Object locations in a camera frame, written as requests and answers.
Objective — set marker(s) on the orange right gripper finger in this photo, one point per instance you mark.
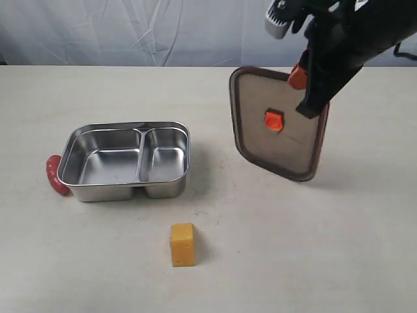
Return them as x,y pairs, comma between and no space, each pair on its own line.
298,77

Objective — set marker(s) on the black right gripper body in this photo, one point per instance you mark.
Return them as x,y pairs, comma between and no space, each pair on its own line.
336,49

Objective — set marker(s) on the dark transparent lunch box lid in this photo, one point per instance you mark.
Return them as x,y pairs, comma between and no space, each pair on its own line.
268,130

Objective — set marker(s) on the yellow cheese block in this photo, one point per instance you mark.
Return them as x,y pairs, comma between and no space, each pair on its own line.
182,245

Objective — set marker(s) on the red sausage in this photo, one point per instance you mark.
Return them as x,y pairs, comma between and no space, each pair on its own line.
51,169

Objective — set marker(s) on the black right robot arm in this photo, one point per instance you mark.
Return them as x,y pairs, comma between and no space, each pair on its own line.
388,24

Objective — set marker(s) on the stainless steel lunch box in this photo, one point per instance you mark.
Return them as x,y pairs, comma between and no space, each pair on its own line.
109,161

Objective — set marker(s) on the light blue backdrop cloth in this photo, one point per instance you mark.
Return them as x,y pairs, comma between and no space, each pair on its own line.
143,33

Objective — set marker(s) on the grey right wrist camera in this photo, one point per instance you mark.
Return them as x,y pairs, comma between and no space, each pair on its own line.
280,15

